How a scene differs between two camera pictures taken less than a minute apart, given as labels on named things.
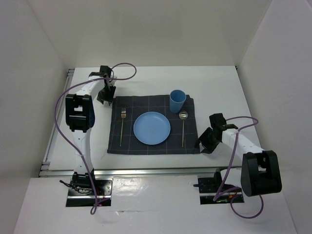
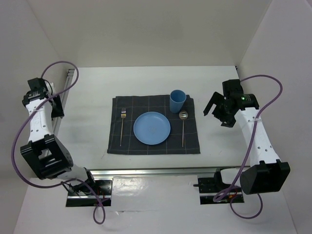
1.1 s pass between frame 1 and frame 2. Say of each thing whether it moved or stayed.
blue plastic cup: stayed
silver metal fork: stayed
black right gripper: moved
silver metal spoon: stayed
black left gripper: moved
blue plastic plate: stayed
